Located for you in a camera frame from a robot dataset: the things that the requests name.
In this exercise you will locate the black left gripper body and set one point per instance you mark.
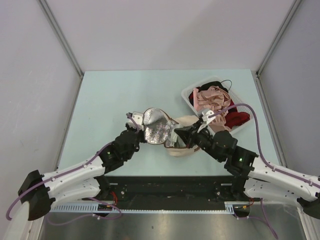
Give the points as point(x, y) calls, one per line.
point(139, 137)

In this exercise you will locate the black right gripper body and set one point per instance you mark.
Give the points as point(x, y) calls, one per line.
point(203, 140)

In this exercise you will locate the beige round laundry bag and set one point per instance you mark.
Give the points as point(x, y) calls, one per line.
point(159, 130)

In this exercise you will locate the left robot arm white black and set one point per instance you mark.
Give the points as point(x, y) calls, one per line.
point(41, 190)

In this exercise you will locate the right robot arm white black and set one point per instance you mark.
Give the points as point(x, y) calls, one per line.
point(258, 178)

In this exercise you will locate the dark red lace bra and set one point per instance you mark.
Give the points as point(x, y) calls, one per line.
point(234, 118)

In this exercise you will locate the pink satin garment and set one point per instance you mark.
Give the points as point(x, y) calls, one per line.
point(215, 99)

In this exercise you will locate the white plastic mesh basket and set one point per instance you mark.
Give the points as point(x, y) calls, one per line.
point(235, 97)

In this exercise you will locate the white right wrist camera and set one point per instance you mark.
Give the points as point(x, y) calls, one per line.
point(206, 116)

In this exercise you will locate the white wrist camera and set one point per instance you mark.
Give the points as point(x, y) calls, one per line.
point(135, 120)
point(206, 116)

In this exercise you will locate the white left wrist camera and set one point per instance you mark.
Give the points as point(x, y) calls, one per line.
point(135, 120)

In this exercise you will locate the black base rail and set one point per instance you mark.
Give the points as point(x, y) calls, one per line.
point(225, 188)

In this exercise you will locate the black bra with strap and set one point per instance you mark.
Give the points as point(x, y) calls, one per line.
point(218, 84)

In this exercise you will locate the left aluminium frame post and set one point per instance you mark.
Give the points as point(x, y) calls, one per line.
point(56, 28)

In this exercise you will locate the aluminium frame post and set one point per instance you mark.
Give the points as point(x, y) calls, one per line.
point(56, 28)
point(279, 35)

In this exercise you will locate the right aluminium frame post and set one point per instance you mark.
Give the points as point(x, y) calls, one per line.
point(279, 35)

